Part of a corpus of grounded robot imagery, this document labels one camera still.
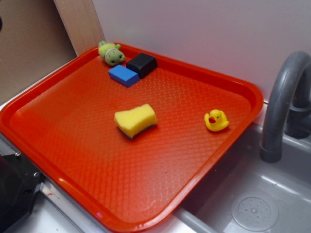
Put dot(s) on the blue block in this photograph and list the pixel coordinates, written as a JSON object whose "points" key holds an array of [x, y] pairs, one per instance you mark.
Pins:
{"points": [[123, 75]]}

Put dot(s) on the black block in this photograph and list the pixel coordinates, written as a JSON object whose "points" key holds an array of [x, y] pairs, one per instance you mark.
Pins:
{"points": [[142, 64]]}

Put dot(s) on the grey toy sink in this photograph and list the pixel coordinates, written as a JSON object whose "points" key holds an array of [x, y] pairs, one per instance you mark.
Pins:
{"points": [[243, 194]]}

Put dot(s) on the yellow rubber duck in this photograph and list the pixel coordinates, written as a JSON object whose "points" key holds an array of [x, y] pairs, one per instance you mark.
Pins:
{"points": [[216, 120]]}

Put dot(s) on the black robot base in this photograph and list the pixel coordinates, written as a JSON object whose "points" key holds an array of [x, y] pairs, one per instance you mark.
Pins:
{"points": [[20, 181]]}

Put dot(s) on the grey toy faucet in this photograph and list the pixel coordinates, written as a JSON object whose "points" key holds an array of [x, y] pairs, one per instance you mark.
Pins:
{"points": [[289, 108]]}

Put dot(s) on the green plush frog toy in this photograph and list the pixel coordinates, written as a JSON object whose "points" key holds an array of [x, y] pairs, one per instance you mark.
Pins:
{"points": [[111, 53]]}

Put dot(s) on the red plastic tray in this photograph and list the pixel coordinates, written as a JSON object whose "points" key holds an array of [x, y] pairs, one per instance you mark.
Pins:
{"points": [[65, 126]]}

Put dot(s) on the cardboard box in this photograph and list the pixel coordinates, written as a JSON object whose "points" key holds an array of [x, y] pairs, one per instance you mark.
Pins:
{"points": [[33, 43]]}

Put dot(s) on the yellow sponge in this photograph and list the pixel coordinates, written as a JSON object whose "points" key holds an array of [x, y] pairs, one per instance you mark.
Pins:
{"points": [[133, 122]]}

